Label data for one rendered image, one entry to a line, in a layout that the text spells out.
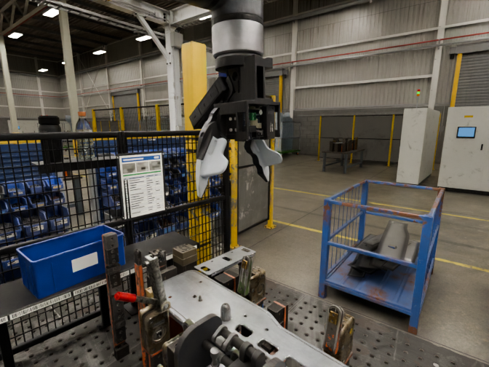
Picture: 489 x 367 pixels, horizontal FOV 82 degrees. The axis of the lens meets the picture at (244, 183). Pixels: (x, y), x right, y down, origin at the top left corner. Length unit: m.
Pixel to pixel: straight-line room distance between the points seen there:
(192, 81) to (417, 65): 13.67
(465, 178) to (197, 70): 7.49
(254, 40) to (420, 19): 14.85
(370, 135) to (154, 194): 11.63
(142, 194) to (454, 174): 7.71
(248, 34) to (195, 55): 1.21
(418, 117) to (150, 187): 7.53
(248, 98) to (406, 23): 14.93
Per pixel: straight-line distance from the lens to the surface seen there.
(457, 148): 8.32
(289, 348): 0.86
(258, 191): 4.06
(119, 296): 0.84
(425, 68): 14.78
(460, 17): 15.07
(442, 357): 1.48
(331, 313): 0.85
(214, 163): 0.40
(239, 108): 0.40
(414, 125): 8.33
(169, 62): 5.54
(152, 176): 1.41
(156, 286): 0.87
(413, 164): 8.37
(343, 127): 12.93
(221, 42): 0.43
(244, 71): 0.42
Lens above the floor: 1.57
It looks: 12 degrees down
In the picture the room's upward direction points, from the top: straight up
